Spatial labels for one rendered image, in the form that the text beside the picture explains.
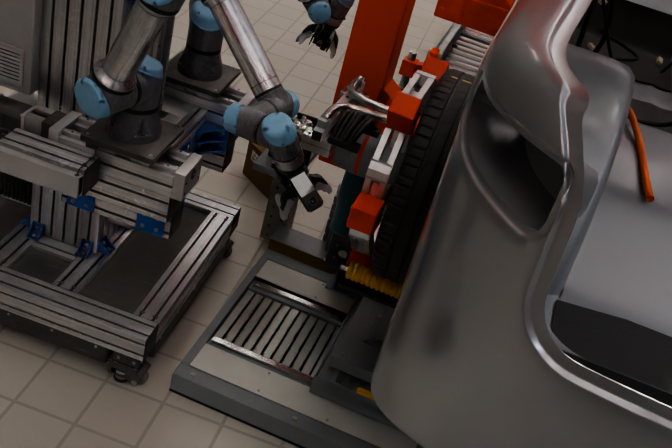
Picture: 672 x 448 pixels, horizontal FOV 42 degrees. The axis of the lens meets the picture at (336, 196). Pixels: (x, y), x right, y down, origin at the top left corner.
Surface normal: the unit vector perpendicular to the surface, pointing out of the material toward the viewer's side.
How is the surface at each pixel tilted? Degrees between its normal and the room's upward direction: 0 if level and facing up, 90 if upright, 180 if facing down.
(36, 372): 0
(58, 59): 90
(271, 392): 0
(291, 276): 0
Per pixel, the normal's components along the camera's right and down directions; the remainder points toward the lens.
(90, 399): 0.23, -0.82
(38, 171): -0.25, 0.48
